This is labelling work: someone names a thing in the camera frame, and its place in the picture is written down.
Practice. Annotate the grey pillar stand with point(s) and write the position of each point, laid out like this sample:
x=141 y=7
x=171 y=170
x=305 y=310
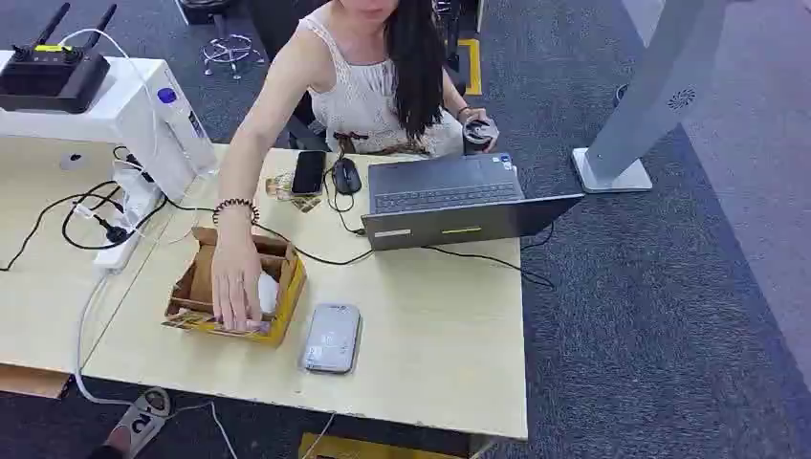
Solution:
x=640 y=120

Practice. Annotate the black computer mouse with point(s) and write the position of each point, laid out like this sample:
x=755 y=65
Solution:
x=346 y=176

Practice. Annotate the dark drinking cup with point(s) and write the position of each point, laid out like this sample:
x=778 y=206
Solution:
x=476 y=135

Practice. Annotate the person's left hand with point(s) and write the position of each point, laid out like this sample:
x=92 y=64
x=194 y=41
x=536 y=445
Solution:
x=476 y=115

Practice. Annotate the person's right hand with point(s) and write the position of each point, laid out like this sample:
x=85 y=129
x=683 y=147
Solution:
x=236 y=272

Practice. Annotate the grey flat case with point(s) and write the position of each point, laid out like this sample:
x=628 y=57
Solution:
x=331 y=338

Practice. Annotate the black smartphone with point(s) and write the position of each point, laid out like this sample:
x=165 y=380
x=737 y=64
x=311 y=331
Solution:
x=309 y=172

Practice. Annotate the black plug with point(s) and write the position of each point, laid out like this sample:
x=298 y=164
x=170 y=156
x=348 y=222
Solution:
x=114 y=232

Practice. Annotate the yellow box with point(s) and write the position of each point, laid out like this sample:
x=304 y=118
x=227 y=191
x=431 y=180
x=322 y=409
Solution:
x=355 y=448

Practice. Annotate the dark wrist band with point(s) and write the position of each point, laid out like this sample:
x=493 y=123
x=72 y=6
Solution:
x=462 y=113

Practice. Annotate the white power strip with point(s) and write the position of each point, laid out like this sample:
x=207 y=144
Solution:
x=130 y=218

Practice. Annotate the white pouch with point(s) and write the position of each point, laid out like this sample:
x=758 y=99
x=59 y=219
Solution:
x=268 y=292

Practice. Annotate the white box unit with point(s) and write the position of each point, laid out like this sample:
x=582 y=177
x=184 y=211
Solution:
x=123 y=111

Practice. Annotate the wooden card box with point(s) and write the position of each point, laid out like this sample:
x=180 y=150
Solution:
x=288 y=285

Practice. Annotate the clear bottle blue cap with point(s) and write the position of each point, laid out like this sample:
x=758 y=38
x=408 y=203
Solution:
x=190 y=136

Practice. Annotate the black office chair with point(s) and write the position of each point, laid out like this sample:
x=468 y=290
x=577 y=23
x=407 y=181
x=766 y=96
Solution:
x=304 y=123

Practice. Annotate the grey laptop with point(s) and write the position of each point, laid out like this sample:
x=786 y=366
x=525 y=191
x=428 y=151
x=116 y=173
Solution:
x=443 y=190

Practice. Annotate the person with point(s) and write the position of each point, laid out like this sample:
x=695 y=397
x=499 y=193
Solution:
x=355 y=82

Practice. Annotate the black router with antennas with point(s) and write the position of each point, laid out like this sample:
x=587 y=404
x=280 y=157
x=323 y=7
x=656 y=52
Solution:
x=54 y=79

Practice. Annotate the chrome chair base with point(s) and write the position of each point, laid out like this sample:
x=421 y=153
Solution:
x=229 y=52

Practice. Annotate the patterned card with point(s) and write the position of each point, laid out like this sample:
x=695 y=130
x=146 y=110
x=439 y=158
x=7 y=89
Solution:
x=279 y=187

